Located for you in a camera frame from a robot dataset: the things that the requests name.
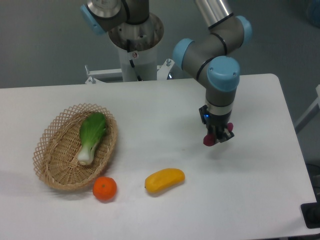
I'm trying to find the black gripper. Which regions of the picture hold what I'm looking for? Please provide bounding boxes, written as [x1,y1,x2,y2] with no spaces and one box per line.
[199,104,235,144]

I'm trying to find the purple sweet potato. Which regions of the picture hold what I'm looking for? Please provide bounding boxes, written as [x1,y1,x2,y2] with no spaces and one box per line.
[203,122,234,147]

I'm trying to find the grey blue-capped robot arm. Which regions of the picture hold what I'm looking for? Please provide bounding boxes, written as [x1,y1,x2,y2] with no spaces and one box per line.
[80,0,252,146]

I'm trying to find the yellow mango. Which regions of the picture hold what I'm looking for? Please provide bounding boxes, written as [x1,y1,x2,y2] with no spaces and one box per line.
[144,168,185,194]

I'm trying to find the green bok choy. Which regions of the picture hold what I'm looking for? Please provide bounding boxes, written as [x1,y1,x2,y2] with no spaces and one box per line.
[77,112,106,166]

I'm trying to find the orange mandarin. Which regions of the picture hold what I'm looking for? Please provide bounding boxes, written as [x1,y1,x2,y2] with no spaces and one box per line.
[92,176,117,202]

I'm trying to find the black device at table edge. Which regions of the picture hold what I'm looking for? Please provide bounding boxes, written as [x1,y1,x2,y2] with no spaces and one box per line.
[300,202,320,229]

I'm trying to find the woven wicker basket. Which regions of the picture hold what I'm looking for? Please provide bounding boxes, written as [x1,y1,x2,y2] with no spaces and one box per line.
[33,103,118,191]

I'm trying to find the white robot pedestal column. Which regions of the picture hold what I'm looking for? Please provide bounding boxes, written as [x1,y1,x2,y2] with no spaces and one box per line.
[108,13,165,82]

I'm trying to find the white frame at right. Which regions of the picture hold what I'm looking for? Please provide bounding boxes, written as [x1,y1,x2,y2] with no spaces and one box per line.
[294,85,320,134]

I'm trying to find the white metal base frame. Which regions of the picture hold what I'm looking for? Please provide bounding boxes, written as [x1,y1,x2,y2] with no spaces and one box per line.
[84,58,187,85]

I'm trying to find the black cable on pedestal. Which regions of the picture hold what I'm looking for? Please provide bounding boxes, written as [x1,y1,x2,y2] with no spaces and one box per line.
[125,39,143,82]

